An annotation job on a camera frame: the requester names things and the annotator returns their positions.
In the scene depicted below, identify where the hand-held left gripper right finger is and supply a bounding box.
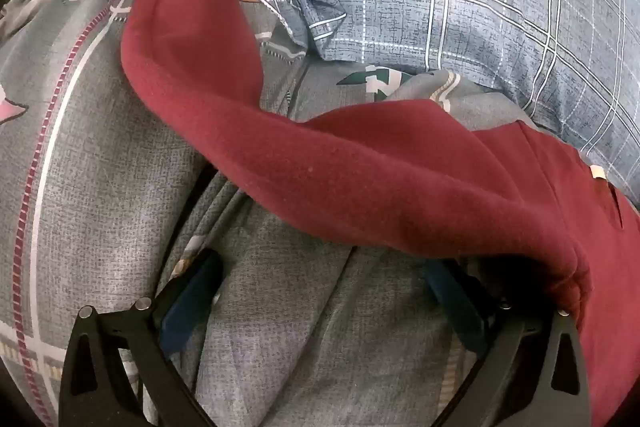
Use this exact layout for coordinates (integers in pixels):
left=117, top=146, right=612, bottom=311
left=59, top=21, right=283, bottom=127
left=424, top=258, right=594, bottom=427

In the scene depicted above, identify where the grey patterned bed sheet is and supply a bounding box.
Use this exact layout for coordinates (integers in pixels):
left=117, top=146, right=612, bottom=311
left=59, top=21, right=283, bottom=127
left=0, top=0, right=543, bottom=427

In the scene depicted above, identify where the dark red small garment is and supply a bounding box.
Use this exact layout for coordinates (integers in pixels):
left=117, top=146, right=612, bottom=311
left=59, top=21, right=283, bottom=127
left=121, top=0, right=640, bottom=427

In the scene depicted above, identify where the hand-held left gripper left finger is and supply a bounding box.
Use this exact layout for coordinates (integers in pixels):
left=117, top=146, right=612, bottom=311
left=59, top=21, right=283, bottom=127
left=59, top=248, right=224, bottom=427

